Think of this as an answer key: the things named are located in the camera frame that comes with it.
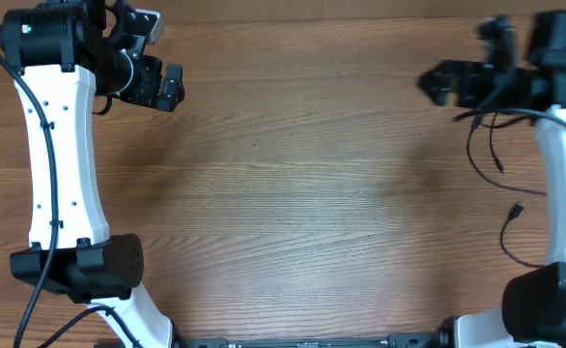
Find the black usb cable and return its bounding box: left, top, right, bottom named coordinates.
left=466, top=113, right=548, bottom=197
left=498, top=201, right=545, bottom=270

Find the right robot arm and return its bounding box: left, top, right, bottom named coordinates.
left=418, top=10, right=566, bottom=347

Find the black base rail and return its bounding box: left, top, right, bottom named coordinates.
left=171, top=333, right=448, bottom=348

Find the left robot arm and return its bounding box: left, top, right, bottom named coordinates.
left=0, top=1, right=184, bottom=347

